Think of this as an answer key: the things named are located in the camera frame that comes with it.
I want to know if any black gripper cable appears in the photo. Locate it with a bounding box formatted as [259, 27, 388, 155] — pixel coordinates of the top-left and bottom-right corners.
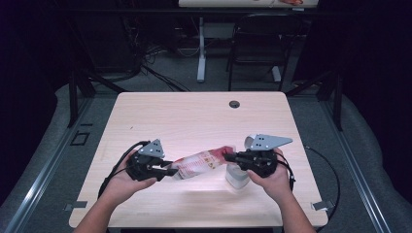
[97, 140, 152, 199]
[277, 146, 341, 222]

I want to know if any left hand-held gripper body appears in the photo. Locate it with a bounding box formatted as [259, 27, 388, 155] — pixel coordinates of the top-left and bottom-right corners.
[125, 139, 169, 183]

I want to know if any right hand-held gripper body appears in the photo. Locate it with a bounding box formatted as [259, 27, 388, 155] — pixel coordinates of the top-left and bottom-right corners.
[241, 134, 293, 179]

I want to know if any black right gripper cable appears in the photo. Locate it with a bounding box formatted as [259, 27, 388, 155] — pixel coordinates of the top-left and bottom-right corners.
[277, 146, 341, 222]

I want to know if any person's right hand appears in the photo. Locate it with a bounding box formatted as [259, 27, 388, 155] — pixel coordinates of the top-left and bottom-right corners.
[247, 149, 292, 202]

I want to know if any white lidded container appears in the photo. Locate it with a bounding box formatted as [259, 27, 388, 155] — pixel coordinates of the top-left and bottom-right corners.
[225, 134, 258, 190]

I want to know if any black metal stand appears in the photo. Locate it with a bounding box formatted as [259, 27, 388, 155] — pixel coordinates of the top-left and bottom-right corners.
[66, 69, 128, 129]
[285, 69, 344, 132]

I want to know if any grey metal floor rail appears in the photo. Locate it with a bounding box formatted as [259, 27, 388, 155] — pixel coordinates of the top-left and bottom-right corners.
[3, 96, 95, 233]
[319, 96, 394, 233]

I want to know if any black floor socket frame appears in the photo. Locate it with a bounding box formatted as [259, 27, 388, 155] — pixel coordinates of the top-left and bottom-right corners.
[70, 130, 91, 147]

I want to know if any white-legged desk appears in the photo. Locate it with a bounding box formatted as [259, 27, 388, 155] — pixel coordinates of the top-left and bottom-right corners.
[178, 0, 320, 83]

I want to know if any bundle of black floor cables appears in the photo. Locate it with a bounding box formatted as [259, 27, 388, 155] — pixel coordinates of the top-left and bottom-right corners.
[121, 16, 192, 93]

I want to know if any red and white spouted pouch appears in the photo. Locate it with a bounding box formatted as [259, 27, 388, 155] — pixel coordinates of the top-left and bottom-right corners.
[169, 145, 236, 181]

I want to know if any person's left hand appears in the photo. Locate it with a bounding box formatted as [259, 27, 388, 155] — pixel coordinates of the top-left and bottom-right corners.
[106, 151, 158, 203]

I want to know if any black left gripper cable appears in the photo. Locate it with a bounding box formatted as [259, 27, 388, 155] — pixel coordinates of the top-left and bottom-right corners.
[97, 140, 152, 199]

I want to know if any black folding chair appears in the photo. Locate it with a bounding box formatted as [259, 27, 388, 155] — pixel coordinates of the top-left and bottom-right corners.
[226, 13, 304, 92]

